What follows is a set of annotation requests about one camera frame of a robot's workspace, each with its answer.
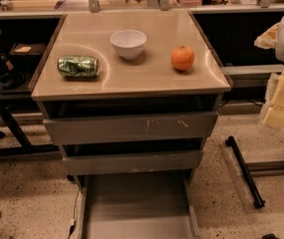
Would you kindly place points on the grey drawer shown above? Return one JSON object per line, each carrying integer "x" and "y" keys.
{"x": 133, "y": 162}
{"x": 130, "y": 128}
{"x": 151, "y": 205}

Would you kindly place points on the middle grey drawer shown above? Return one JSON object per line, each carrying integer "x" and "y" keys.
{"x": 133, "y": 162}

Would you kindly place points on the black desk frame leg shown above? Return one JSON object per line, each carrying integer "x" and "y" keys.
{"x": 20, "y": 103}

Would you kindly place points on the bottom grey drawer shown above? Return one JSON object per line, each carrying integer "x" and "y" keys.
{"x": 151, "y": 205}

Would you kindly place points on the grey drawer cabinet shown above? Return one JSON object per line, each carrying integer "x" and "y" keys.
{"x": 146, "y": 85}

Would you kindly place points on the top grey drawer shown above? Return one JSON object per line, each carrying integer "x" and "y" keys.
{"x": 130, "y": 128}

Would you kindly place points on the green soda can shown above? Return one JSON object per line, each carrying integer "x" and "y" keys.
{"x": 78, "y": 66}

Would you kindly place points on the dark shelf with items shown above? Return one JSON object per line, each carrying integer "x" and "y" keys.
{"x": 21, "y": 63}

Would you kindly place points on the white bowl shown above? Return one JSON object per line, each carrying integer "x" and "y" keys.
{"x": 128, "y": 44}

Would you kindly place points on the orange fruit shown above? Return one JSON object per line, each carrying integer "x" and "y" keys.
{"x": 182, "y": 58}

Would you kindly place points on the black table leg base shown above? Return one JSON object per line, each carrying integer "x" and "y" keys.
{"x": 257, "y": 199}

